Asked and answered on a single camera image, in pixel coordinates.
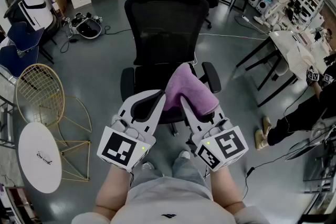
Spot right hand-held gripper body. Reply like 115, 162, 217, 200
191, 118, 249, 173

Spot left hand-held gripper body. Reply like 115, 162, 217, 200
96, 113, 156, 173

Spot purple cloth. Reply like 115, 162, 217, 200
164, 62, 220, 116

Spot person's left forearm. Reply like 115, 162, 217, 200
94, 162, 132, 215

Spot person's right forearm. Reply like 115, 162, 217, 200
208, 166, 249, 210

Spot blue chair black legs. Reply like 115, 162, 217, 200
0, 44, 55, 79
6, 20, 57, 53

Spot person's left white shoe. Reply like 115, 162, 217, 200
141, 162, 156, 173

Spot person's blue jeans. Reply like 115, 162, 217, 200
131, 156, 208, 192

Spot black eyeglasses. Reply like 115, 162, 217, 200
36, 151, 53, 166

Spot person's grey shirt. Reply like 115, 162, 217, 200
70, 175, 271, 224

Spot grey stool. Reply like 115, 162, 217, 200
271, 60, 289, 79

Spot white round table gold base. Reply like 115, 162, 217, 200
17, 122, 91, 194

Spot black open carrying case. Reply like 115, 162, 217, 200
68, 12, 103, 40

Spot black metal rack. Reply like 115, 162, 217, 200
285, 123, 336, 194

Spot white perforated box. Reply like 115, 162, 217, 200
285, 43, 317, 82

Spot white power strip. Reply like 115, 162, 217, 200
241, 15, 270, 35

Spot white floor cable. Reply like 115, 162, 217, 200
194, 33, 268, 65

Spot black floor cable with adapter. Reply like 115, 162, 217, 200
59, 25, 132, 54

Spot gold wire chair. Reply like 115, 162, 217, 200
15, 63, 93, 143

